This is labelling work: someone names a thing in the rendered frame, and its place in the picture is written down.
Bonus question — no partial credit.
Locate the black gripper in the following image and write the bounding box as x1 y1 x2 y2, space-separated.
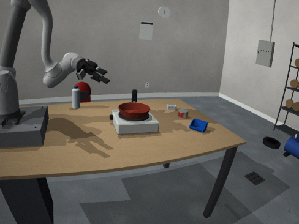
77 59 110 84

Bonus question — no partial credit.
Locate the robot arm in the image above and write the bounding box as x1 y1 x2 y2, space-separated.
0 0 86 127

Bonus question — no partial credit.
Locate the blue plastic bin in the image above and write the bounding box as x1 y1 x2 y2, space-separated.
189 118 208 133

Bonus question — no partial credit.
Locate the red frying pan with black handle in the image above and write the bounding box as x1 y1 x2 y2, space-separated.
118 89 150 119

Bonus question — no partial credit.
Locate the grey bottle with blue cap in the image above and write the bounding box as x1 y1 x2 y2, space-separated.
72 86 80 109

